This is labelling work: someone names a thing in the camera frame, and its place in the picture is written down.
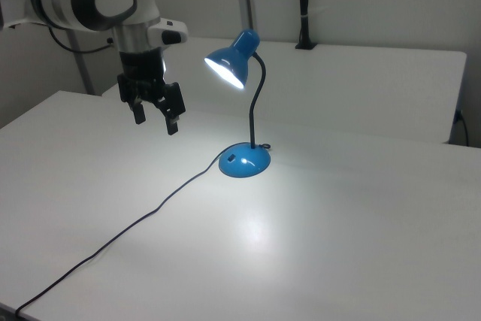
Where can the blue gooseneck desk lamp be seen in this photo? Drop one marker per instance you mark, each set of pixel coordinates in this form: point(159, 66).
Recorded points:
point(229, 61)

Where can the grey slim partition post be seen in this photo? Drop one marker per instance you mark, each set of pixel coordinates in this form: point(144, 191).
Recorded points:
point(83, 69)

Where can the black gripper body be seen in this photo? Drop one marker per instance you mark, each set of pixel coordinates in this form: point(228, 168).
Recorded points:
point(141, 65)

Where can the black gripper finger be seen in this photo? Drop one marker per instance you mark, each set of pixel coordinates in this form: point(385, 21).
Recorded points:
point(138, 112)
point(173, 105)

